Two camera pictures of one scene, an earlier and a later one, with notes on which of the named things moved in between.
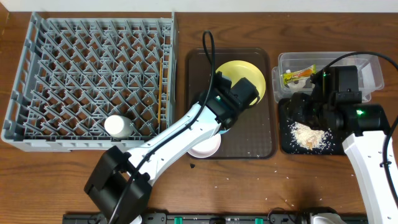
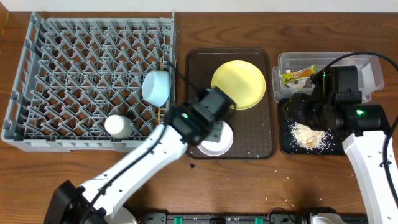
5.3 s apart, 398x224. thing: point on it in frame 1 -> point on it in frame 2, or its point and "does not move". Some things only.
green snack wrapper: (303, 73) does not move
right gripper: (295, 106) does not move
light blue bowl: (222, 131) -> (156, 87)
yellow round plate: (236, 70) does not move
